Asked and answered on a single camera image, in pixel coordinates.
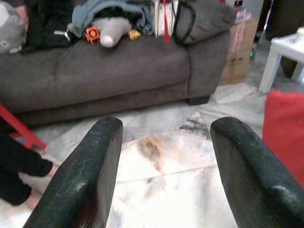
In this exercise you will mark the dark door leaf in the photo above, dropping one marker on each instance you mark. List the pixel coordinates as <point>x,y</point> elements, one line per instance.
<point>287,14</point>

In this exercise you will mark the pale grey plush toy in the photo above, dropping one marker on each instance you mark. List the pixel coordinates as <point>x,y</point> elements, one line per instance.
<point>111,31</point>

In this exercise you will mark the orange black cube gadget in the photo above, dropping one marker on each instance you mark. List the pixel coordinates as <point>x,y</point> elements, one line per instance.
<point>92,35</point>

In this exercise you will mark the cardboard box printed tape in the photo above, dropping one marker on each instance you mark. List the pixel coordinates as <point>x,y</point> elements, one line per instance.
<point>251,35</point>

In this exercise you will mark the dark grey fabric sofa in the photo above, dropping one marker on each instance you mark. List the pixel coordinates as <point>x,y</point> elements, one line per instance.
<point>118,71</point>

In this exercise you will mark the small yellow packet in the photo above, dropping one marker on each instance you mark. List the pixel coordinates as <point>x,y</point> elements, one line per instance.
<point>134,34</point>

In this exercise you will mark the person's bare foot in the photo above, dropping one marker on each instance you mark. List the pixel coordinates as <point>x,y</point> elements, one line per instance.
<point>34,200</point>

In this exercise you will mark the silver metal clip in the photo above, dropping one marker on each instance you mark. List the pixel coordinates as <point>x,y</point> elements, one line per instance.
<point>62,34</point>

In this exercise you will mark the grey blue jacket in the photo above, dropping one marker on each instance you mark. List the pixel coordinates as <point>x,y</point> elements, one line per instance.
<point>83,12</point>

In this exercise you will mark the red square pillow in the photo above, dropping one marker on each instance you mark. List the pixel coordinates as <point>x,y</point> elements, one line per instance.
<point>287,133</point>

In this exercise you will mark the white side table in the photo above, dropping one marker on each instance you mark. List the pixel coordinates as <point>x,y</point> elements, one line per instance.
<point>285,47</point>

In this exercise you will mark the red metal frame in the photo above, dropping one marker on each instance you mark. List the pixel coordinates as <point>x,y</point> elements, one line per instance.
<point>21,129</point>

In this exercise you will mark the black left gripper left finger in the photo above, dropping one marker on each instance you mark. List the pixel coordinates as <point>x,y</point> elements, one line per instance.
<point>90,171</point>

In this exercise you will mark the grey white plush cushion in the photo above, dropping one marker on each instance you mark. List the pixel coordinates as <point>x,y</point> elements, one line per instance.
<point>10,26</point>

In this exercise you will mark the small device green light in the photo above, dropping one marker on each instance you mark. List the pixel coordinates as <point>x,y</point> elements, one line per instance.
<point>252,54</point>

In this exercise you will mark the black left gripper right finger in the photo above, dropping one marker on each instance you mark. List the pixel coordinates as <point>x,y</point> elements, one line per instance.
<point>249,180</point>

